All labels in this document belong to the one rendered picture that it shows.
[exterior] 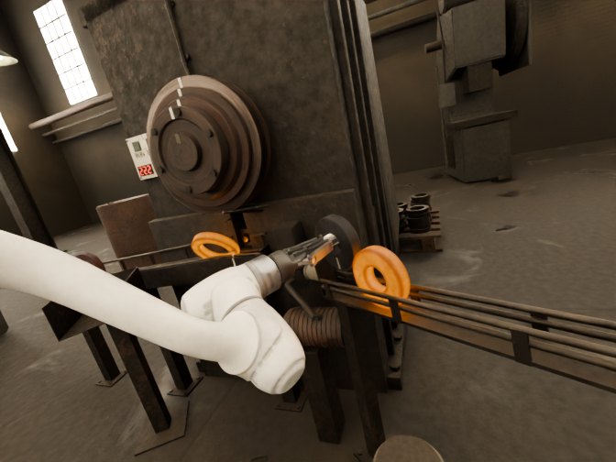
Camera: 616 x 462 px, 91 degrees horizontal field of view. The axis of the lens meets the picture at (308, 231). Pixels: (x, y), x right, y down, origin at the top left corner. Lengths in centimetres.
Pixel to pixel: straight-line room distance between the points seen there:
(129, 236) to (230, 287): 338
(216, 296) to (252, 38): 89
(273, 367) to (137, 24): 133
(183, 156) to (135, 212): 290
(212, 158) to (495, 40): 453
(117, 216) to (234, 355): 352
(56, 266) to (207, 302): 26
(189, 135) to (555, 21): 691
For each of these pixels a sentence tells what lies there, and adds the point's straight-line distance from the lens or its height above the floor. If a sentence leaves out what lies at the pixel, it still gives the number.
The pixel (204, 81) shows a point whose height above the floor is 131.
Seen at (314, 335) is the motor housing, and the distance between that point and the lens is 102.
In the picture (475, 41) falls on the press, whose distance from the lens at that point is 508.
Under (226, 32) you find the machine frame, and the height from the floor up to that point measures 148.
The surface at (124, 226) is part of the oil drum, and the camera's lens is 397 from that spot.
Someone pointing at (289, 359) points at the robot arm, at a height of 74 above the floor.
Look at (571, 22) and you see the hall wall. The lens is 751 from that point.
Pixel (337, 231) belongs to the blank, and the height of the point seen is 83.
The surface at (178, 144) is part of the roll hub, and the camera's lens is 110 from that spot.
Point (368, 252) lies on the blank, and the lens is 73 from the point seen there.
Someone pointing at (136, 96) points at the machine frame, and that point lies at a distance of 155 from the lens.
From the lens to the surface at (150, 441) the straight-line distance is 171.
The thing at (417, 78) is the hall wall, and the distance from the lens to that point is 705.
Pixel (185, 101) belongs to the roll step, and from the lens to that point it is 113.
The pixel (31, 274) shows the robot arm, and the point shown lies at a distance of 50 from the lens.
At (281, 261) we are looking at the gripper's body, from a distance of 70.
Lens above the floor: 106
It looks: 16 degrees down
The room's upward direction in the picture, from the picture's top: 13 degrees counter-clockwise
